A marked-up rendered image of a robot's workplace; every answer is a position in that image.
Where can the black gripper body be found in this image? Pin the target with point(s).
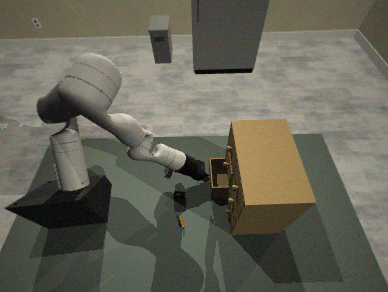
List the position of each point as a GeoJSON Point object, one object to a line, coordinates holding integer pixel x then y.
{"type": "Point", "coordinates": [185, 165]}

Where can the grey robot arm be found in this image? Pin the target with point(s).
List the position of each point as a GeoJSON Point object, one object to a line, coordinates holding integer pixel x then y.
{"type": "Point", "coordinates": [88, 89]}

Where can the small wooden chest of drawers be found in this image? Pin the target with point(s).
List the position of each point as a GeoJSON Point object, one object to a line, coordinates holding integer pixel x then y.
{"type": "Point", "coordinates": [275, 186]}

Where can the black 9v battery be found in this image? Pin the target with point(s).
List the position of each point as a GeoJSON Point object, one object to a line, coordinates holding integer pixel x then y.
{"type": "Point", "coordinates": [179, 195]}

